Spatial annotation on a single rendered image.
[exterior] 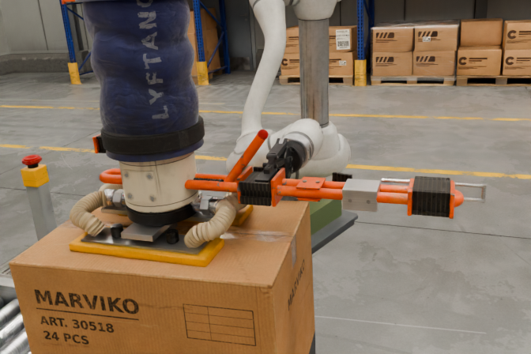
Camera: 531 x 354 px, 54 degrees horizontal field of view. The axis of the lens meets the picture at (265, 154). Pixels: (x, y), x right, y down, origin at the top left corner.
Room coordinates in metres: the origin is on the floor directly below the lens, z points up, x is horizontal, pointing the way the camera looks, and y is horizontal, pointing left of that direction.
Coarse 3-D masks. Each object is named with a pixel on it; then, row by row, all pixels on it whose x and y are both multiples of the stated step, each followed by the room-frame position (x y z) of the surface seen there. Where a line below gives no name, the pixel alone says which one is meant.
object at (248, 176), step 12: (252, 168) 1.10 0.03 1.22; (276, 168) 1.09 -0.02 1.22; (240, 180) 1.03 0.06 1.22; (252, 180) 1.04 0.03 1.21; (276, 180) 1.02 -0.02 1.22; (240, 192) 1.03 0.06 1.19; (252, 192) 1.02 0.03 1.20; (264, 192) 1.01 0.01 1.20; (276, 192) 1.01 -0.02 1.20; (252, 204) 1.01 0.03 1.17; (264, 204) 1.00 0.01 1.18; (276, 204) 1.01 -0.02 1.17
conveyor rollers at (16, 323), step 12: (0, 300) 1.72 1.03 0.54; (12, 300) 1.70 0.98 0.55; (0, 312) 1.62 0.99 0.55; (12, 312) 1.65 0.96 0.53; (0, 324) 1.59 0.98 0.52; (12, 324) 1.55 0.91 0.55; (0, 336) 1.49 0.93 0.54; (12, 336) 1.53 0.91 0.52; (24, 336) 1.48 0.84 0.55; (12, 348) 1.42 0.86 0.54; (24, 348) 1.46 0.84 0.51
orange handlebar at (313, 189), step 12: (108, 180) 1.15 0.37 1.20; (120, 180) 1.14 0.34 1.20; (192, 180) 1.09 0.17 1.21; (204, 180) 1.08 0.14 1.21; (288, 180) 1.05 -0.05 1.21; (300, 180) 1.04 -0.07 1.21; (312, 180) 1.03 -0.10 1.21; (324, 180) 1.02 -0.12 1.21; (288, 192) 1.00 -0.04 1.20; (300, 192) 0.99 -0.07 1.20; (312, 192) 0.99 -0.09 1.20; (324, 192) 0.98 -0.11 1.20; (336, 192) 0.97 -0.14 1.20; (384, 192) 0.95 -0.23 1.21; (396, 192) 0.97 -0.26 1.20; (456, 192) 0.93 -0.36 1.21; (456, 204) 0.90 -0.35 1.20
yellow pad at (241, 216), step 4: (244, 208) 1.19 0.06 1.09; (248, 208) 1.19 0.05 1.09; (252, 208) 1.21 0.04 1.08; (236, 212) 1.17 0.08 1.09; (240, 212) 1.17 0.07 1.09; (244, 212) 1.17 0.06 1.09; (248, 212) 1.18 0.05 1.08; (236, 216) 1.15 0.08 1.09; (240, 216) 1.15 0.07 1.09; (244, 216) 1.16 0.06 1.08; (184, 220) 1.17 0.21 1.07; (188, 220) 1.17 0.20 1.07; (236, 220) 1.13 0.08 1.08; (240, 220) 1.13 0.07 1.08; (232, 224) 1.13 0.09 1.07; (236, 224) 1.13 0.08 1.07; (240, 224) 1.13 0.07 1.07
